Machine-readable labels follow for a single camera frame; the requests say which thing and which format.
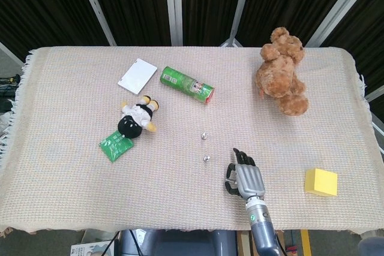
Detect printed booklet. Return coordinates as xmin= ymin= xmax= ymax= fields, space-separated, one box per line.
xmin=70 ymin=241 xmax=115 ymax=256

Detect white flat box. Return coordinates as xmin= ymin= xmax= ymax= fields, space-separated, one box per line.
xmin=117 ymin=58 xmax=158 ymax=96

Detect white frame post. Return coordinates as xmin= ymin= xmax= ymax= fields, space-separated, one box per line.
xmin=163 ymin=0 xmax=184 ymax=47
xmin=305 ymin=0 xmax=379 ymax=49
xmin=221 ymin=0 xmax=256 ymax=48
xmin=74 ymin=0 xmax=118 ymax=47

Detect black white plush doll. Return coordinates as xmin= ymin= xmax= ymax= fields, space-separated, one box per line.
xmin=116 ymin=95 xmax=161 ymax=140

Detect beige woven table cloth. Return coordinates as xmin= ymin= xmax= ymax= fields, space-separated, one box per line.
xmin=0 ymin=46 xmax=384 ymax=235

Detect green snack packet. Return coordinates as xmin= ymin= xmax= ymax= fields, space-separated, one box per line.
xmin=98 ymin=129 xmax=135 ymax=164

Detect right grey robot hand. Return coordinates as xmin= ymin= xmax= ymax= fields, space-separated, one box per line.
xmin=224 ymin=147 xmax=267 ymax=200

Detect green chips can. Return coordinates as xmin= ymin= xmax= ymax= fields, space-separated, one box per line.
xmin=159 ymin=65 xmax=216 ymax=106

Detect grey robot torso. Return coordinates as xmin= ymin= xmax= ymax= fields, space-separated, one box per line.
xmin=119 ymin=228 xmax=238 ymax=256

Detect brown teddy bear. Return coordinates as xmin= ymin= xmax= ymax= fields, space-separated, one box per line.
xmin=255 ymin=26 xmax=310 ymax=117

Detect yellow foam block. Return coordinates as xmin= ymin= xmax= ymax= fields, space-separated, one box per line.
xmin=304 ymin=168 xmax=338 ymax=198

